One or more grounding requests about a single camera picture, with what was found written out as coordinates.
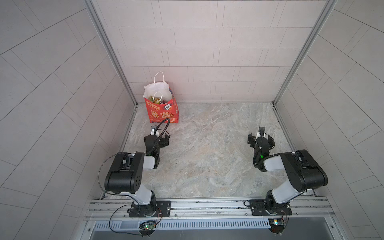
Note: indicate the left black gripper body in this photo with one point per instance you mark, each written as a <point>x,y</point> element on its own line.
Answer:
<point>163,140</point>

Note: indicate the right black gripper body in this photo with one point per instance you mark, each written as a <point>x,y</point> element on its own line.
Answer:
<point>252,140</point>

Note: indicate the red paper gift bag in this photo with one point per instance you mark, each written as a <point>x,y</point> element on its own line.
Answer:
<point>160,101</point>

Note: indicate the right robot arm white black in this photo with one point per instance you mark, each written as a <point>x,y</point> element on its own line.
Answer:
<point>302,170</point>

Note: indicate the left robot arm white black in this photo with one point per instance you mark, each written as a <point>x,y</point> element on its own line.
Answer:
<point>124,177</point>

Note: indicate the right green circuit board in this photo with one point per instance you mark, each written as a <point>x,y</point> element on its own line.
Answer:
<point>277,226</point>

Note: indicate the green circuit board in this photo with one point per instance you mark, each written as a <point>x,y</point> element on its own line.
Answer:
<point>147,228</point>
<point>277,226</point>

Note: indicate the left green circuit board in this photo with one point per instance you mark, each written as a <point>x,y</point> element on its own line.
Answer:
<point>147,228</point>

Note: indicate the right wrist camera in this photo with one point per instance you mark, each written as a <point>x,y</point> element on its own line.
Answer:
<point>261,132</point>

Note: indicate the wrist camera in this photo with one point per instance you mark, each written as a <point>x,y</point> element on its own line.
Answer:
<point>154,131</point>
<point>261,132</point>

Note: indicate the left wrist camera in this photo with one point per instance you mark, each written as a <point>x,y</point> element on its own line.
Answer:
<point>154,131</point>

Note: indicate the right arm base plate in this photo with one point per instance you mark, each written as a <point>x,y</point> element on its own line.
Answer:
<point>264,208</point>

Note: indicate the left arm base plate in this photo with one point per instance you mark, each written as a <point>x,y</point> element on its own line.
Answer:
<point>157,209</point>

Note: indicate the aluminium mounting rail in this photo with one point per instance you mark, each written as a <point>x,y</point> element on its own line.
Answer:
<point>212,208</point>

